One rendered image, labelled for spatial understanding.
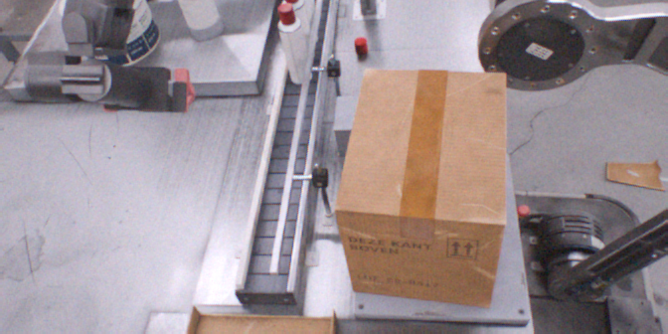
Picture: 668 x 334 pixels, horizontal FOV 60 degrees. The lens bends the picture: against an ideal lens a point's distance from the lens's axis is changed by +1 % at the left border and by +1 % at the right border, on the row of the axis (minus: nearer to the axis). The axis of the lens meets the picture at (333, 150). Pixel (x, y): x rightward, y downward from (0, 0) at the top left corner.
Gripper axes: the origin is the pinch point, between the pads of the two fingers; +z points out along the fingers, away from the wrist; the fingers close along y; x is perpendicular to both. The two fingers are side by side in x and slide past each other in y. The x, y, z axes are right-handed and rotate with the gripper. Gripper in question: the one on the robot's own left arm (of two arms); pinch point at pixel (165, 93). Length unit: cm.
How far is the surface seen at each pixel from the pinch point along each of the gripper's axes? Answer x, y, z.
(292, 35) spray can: -15.9, -12.5, 31.9
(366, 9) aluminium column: -30, -23, 67
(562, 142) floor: 4, -88, 150
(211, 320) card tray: 40.4, -4.3, 11.0
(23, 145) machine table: 9, 56, 36
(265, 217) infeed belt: 22.2, -11.2, 20.1
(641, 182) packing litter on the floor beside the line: 18, -113, 138
